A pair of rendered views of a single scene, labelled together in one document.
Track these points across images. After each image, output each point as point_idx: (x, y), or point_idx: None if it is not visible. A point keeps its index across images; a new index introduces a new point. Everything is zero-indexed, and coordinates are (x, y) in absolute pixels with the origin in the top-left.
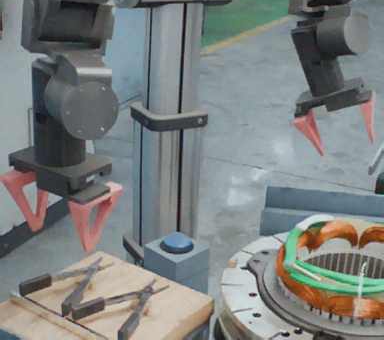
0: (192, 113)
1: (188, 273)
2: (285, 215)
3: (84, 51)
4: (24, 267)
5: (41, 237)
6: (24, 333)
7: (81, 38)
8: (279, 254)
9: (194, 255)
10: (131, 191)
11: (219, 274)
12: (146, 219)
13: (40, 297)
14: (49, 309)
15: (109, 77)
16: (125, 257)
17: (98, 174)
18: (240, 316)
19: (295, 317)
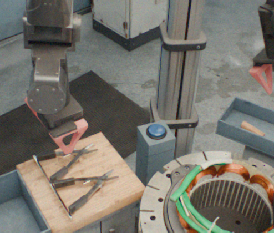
0: (194, 41)
1: (157, 151)
2: (232, 127)
3: (56, 52)
4: (141, 60)
5: (157, 41)
6: (30, 186)
7: (56, 41)
8: (182, 181)
9: (163, 142)
10: (226, 18)
11: (262, 90)
12: (159, 97)
13: (50, 161)
14: (46, 175)
15: (56, 83)
16: (205, 66)
17: (208, 1)
18: (142, 216)
19: (172, 229)
